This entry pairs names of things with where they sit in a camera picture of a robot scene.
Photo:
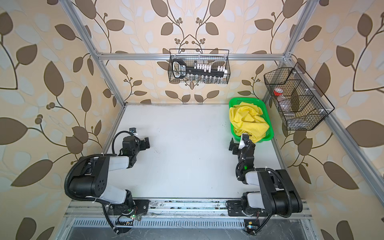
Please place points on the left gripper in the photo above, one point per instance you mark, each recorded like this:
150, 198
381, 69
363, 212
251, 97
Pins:
143, 143

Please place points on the yellow trousers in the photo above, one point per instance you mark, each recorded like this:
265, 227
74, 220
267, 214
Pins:
247, 118

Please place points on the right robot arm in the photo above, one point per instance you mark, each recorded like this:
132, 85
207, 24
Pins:
277, 194

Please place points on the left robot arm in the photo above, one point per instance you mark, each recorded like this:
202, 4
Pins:
88, 181

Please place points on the green plastic basket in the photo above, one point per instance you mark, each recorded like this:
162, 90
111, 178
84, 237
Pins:
259, 103

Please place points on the red capped bottle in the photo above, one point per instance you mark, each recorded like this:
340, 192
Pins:
279, 94

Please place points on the black tool with white pegs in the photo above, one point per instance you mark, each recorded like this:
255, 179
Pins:
180, 69

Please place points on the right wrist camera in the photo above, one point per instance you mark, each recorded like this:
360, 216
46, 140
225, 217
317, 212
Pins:
242, 144

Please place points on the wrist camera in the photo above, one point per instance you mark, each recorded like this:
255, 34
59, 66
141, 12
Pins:
133, 131
242, 144

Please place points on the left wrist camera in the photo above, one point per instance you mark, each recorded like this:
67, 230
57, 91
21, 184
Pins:
133, 131

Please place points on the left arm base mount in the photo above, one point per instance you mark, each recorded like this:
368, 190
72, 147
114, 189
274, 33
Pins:
139, 207

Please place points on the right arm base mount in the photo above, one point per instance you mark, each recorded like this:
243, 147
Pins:
236, 209

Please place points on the black wire basket right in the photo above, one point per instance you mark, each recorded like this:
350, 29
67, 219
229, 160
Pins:
306, 105

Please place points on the black wire basket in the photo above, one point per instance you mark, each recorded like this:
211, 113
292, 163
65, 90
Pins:
306, 105
201, 55

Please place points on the black wire basket centre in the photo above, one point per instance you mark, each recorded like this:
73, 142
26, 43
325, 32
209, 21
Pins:
201, 55

